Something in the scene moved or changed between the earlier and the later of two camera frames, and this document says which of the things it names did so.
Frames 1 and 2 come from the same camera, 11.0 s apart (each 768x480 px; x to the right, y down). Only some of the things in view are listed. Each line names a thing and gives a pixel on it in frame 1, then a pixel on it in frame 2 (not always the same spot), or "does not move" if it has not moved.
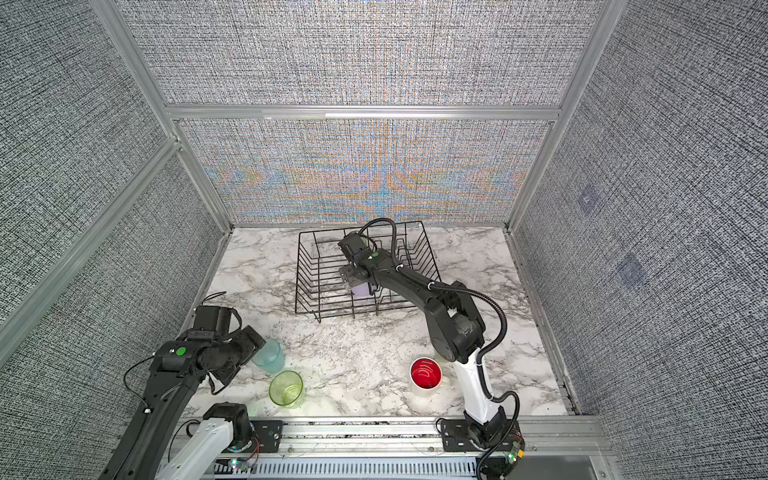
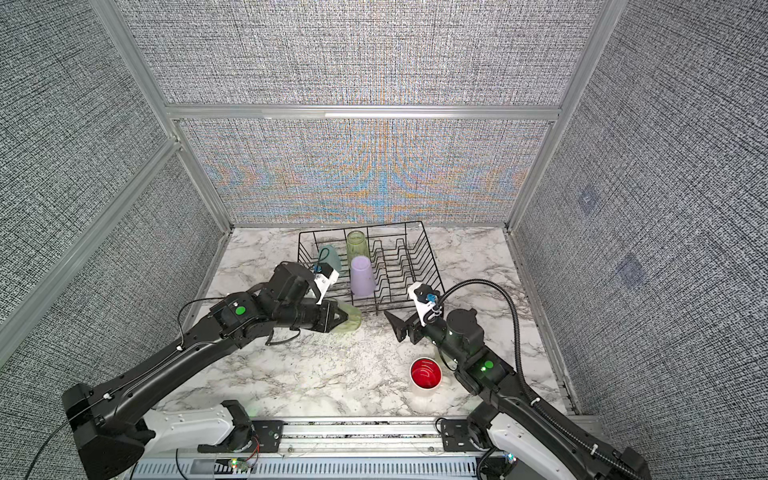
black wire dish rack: (319, 284) does not move
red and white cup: (425, 375) does not move
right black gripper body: (350, 273) to (434, 333)
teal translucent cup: (269, 357) to (329, 254)
